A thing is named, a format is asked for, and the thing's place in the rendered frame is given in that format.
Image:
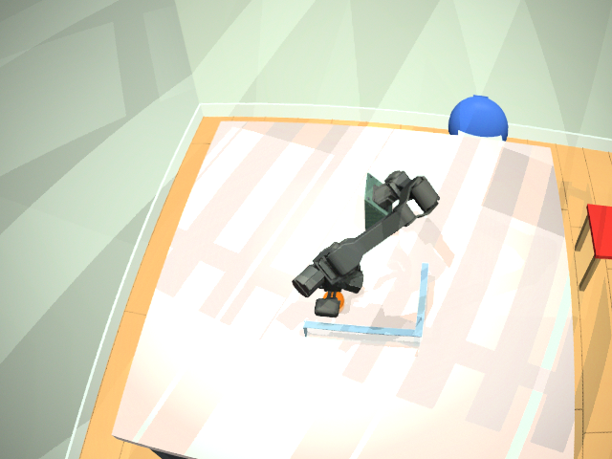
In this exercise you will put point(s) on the clear low l-shaped wall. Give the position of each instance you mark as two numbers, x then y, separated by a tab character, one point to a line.
361	337

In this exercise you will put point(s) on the light blue l-shaped low wall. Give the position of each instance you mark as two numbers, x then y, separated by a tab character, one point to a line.
418	332

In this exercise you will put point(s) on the orange ball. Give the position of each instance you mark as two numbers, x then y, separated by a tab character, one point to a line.
339	296

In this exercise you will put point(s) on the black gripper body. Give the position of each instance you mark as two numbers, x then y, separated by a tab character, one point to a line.
329	306

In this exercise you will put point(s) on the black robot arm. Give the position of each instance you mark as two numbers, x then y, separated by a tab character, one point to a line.
344	258

